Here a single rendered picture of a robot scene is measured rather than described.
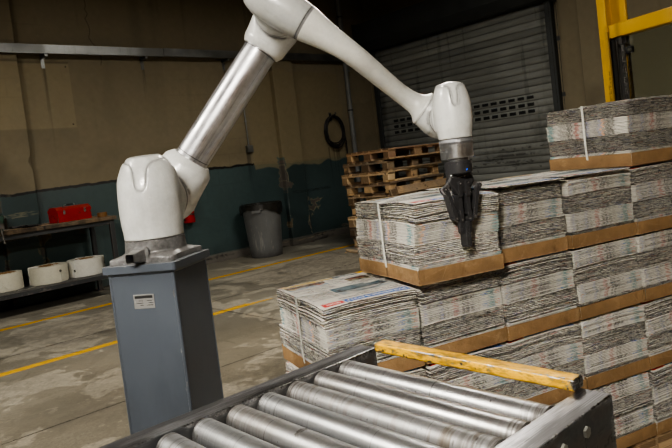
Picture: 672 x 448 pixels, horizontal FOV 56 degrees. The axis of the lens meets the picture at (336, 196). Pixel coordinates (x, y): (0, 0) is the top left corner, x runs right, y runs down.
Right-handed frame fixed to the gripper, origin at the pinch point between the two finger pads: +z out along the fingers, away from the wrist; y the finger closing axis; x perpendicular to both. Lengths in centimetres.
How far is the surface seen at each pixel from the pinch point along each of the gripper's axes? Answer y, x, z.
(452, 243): 2.6, -3.0, 2.6
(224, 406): 79, 35, 16
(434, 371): 11.0, -6.3, 37.7
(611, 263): -61, -7, 20
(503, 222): -20.0, -8.3, 0.2
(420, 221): 12.4, -2.5, -5.1
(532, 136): -526, -547, -28
